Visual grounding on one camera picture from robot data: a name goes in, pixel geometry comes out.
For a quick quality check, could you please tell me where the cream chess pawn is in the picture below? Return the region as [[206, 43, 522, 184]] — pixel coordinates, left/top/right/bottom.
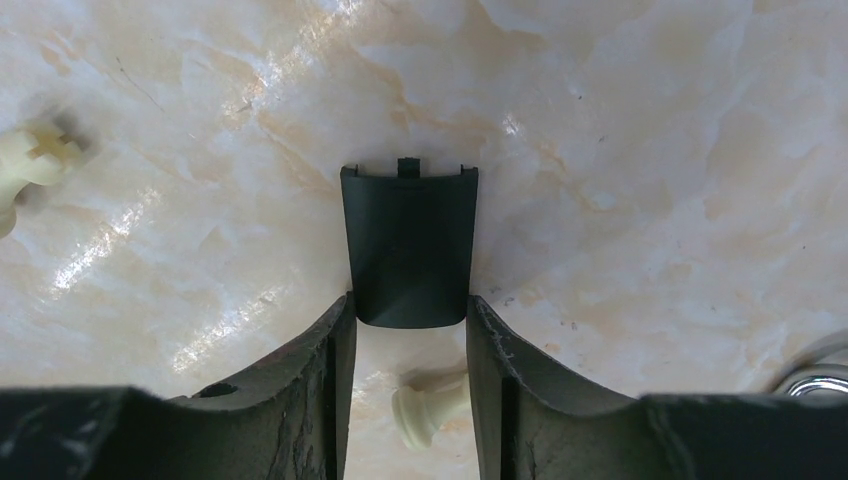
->
[[1, 122, 83, 238], [391, 373, 471, 451]]

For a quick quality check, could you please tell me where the black poker chip case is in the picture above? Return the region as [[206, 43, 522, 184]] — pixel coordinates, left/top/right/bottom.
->
[[765, 330, 847, 397]]

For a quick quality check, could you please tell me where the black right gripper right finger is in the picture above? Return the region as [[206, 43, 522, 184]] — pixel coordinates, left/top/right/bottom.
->
[[466, 296, 847, 479]]

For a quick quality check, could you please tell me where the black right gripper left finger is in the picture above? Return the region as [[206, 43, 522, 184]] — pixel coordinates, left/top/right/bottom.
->
[[1, 294, 356, 479]]

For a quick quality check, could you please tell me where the black remote battery cover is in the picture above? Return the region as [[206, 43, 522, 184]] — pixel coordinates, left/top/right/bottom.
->
[[340, 157, 479, 329]]

